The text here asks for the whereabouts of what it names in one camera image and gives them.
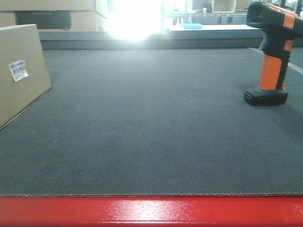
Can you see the brown cardboard box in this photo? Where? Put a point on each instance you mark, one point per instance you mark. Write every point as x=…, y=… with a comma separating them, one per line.
x=21, y=42

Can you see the orange black barcode scanner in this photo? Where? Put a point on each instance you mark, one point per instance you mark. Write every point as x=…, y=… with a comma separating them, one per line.
x=280, y=28

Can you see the large background cardboard box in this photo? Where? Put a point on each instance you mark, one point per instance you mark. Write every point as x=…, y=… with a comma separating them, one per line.
x=55, y=15

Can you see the dark grey fabric mat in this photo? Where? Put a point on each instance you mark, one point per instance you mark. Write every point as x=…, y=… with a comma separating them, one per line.
x=156, y=121

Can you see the blue tray in background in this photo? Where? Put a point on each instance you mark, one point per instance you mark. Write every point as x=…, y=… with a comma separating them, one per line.
x=191, y=26

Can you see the beige background bin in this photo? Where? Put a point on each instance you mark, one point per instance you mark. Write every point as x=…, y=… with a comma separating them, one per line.
x=219, y=6

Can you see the white barcode label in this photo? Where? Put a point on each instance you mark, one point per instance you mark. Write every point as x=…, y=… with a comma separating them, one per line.
x=18, y=70

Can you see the red metal table frame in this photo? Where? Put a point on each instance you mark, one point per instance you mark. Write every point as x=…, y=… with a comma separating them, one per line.
x=151, y=212

